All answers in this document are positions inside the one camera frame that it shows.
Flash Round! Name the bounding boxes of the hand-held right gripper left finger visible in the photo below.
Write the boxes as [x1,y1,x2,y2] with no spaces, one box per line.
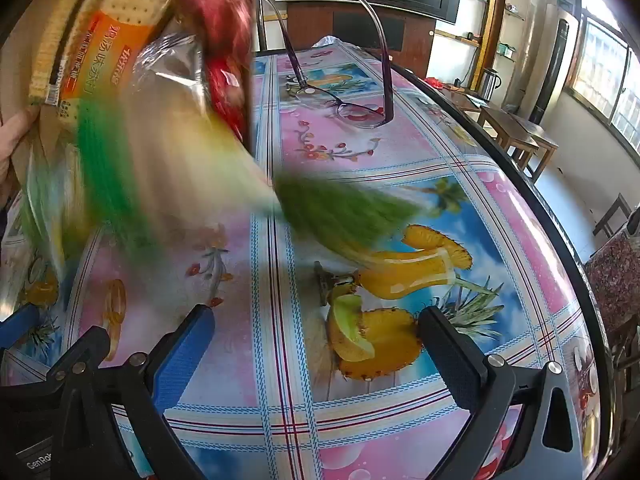
[107,304,216,480]

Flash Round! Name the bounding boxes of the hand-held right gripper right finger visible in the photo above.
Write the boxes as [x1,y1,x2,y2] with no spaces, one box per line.
[417,306,601,480]

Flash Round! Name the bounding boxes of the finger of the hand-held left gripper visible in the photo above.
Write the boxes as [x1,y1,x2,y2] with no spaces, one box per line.
[0,304,40,350]
[49,327,123,480]

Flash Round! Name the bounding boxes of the large green snack packet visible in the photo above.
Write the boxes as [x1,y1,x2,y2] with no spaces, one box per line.
[75,95,426,271]

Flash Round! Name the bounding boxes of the cardboard box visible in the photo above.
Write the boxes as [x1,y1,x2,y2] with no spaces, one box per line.
[0,0,258,196]

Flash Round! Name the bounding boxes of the silver foil snack packet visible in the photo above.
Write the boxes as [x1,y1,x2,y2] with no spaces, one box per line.
[132,32,208,88]

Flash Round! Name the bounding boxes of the person's left hand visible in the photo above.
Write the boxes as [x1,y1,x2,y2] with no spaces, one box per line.
[0,107,40,186]

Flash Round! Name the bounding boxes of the floral armchair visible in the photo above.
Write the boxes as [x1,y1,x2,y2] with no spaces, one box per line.
[584,225,640,346]

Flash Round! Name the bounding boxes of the printed fruit tablecloth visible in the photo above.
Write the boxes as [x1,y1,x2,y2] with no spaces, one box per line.
[0,42,601,480]

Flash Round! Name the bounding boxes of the wooden stool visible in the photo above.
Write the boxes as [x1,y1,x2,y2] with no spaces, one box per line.
[594,192,632,238]

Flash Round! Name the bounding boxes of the wooden side table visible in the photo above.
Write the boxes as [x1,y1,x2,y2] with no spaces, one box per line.
[477,105,540,161]
[510,112,560,183]

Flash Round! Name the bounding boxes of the steel kettle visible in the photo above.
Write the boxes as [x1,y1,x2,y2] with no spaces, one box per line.
[481,67,502,102]

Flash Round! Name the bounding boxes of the purple eyeglasses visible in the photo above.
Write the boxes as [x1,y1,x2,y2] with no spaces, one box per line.
[256,0,397,131]

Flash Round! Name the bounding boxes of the orange cracker packet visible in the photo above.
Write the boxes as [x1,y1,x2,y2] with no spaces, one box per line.
[27,0,173,121]

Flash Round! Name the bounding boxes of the standing air conditioner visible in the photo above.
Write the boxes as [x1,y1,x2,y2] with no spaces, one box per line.
[529,2,573,126]

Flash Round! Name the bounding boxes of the large window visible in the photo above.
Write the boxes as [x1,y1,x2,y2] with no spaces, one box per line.
[565,5,640,151]

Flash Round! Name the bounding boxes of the dark red snack packet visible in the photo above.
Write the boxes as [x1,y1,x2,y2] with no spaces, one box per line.
[172,0,253,143]

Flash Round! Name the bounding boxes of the brown television cabinet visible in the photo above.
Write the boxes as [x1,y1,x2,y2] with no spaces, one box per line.
[286,0,436,76]

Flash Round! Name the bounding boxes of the wall shelf unit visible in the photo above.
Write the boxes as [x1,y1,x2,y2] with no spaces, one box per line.
[435,0,532,68]

